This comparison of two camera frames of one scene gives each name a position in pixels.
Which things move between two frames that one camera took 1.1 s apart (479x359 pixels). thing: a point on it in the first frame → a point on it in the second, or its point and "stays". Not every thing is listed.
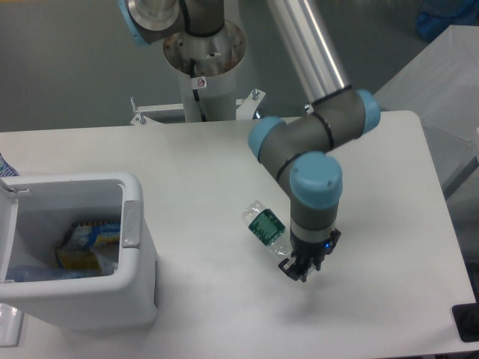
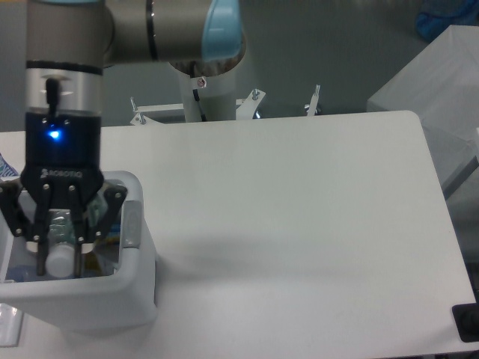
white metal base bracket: x=246 y=109 stays
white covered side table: x=440 y=84 stays
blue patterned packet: x=6 y=170 stays
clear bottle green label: x=266 y=226 → x=60 y=256
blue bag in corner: x=435 y=16 stays
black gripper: x=307 y=254 → x=63 y=168
